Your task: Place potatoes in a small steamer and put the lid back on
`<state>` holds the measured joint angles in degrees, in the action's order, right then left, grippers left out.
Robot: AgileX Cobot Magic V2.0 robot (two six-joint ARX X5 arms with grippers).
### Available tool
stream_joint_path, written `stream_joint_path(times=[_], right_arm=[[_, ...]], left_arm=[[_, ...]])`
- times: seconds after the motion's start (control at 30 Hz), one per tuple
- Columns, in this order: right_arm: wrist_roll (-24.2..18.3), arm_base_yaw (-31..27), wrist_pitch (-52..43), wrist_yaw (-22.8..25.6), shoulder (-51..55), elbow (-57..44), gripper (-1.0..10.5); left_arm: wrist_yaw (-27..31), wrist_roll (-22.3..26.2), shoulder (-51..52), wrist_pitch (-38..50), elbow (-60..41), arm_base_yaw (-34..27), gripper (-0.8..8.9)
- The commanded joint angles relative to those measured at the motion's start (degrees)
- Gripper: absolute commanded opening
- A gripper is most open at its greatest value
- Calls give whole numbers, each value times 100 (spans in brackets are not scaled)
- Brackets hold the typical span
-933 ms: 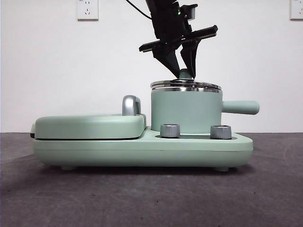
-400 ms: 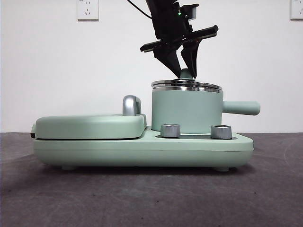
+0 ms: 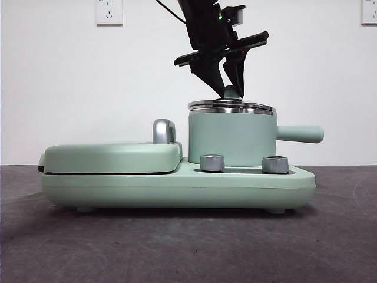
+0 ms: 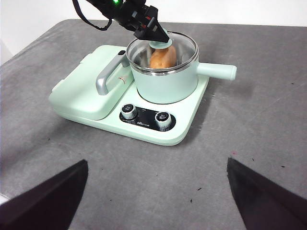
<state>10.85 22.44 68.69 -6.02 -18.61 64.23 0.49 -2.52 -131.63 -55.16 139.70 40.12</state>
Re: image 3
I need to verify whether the thin black cable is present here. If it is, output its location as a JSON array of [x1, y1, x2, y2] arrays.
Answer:
[[154, 0, 187, 25]]

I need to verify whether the chrome griddle cover handle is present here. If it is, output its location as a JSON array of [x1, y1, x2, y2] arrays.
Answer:
[[152, 118, 177, 144]]

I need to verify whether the green breakfast machine base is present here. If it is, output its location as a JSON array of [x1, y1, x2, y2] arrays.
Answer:
[[40, 156, 316, 213]]

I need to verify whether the silver control knob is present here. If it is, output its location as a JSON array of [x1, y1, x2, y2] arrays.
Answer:
[[199, 154, 226, 172], [262, 155, 289, 174]]

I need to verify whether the green griddle cover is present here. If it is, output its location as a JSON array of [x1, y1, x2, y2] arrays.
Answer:
[[38, 141, 183, 175]]

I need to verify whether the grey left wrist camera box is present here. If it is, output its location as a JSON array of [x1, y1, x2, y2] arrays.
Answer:
[[222, 5, 246, 28]]

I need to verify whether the white wall socket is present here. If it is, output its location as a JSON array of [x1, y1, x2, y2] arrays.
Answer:
[[96, 0, 124, 26], [361, 0, 377, 25]]

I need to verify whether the glass lid with green knob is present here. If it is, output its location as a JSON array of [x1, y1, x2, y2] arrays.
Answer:
[[187, 85, 277, 114]]

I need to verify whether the green steamer pot with handle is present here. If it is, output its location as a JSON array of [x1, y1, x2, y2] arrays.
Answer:
[[187, 111, 325, 166]]

